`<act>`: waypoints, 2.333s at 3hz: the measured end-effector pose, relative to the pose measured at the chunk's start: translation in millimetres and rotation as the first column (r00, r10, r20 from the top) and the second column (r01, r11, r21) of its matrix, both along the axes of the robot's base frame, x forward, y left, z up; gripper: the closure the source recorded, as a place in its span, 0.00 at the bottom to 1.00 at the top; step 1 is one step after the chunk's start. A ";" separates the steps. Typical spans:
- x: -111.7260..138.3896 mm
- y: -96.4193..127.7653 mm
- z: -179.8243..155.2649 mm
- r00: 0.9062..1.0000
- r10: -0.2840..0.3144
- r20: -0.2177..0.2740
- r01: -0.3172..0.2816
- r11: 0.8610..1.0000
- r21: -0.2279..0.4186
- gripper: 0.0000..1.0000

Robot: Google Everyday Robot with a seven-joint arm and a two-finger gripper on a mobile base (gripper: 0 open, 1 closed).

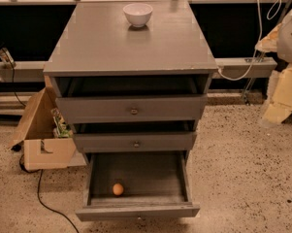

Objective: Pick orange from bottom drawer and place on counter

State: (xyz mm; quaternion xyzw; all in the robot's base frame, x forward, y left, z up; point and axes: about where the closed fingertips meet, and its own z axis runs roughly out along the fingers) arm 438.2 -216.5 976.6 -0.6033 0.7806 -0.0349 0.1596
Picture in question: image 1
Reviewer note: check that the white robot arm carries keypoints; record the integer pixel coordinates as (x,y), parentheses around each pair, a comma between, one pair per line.
(278,106)

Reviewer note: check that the grey wooden drawer cabinet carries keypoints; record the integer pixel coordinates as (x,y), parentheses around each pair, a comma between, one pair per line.
(100,42)

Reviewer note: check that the grey bottom drawer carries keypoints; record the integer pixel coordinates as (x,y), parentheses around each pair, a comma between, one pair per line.
(155,185)

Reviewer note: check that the green packet in box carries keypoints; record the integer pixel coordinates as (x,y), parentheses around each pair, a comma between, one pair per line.
(61,129)

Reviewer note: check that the white ceramic bowl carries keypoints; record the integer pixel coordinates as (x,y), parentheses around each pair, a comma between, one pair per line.
(138,14)

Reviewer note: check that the orange fruit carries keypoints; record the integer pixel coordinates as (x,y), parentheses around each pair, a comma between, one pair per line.
(118,189)

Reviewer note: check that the grey window ledge rail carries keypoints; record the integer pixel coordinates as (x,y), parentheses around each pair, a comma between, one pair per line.
(32,71)

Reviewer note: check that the open cardboard box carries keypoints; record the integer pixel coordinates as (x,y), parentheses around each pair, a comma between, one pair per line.
(41,149)

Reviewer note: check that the grey top drawer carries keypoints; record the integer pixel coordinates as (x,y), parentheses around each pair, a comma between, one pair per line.
(134,98)

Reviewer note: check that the metal stand pole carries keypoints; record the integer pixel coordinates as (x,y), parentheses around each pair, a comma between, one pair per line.
(265,52)

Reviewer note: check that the grey drawer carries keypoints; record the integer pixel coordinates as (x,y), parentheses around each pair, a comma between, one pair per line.
(155,185)
(134,98)
(135,136)

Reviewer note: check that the grey middle drawer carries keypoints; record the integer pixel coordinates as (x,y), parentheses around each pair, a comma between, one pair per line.
(135,136)

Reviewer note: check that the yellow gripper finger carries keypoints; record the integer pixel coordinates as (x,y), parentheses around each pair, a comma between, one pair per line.
(269,42)
(278,105)

